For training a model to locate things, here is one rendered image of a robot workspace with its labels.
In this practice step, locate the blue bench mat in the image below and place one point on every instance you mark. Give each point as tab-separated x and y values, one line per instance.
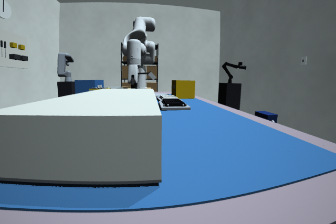
208	154

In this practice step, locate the blue open-top bin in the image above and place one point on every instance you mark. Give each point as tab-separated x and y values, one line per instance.
84	85

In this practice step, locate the yellow open-top bin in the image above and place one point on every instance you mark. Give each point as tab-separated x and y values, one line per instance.
183	89

